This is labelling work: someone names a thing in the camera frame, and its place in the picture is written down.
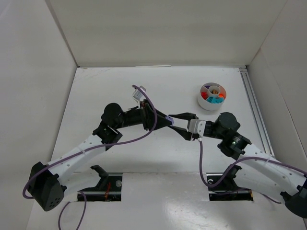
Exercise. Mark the teal lego brick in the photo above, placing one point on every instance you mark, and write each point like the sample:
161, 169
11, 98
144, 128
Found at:
213, 100

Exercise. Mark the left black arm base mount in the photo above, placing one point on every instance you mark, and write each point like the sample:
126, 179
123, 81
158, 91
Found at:
108, 188

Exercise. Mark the large red lego brick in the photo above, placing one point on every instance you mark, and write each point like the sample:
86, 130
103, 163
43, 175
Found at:
204, 95

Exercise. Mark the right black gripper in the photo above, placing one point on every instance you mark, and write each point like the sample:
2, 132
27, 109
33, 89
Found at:
195, 136

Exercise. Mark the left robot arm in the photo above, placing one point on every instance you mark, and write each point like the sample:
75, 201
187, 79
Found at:
49, 183

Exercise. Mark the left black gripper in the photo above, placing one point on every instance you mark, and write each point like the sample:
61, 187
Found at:
146, 115

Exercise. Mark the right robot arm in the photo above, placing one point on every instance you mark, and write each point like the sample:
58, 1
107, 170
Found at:
252, 168

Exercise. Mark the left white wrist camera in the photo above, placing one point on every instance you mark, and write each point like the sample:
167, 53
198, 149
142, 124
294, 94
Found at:
138, 93

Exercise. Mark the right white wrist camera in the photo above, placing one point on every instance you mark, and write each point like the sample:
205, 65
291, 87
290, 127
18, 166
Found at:
196, 126

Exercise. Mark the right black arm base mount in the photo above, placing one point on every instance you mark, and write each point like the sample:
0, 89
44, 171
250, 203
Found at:
227, 189

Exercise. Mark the aluminium rail on right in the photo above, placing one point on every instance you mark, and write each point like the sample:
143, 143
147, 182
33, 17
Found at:
266, 144

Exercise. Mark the white round divided container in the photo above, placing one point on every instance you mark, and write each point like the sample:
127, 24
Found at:
209, 106

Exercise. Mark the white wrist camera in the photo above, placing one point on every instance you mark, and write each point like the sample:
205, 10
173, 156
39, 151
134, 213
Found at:
196, 126
138, 93

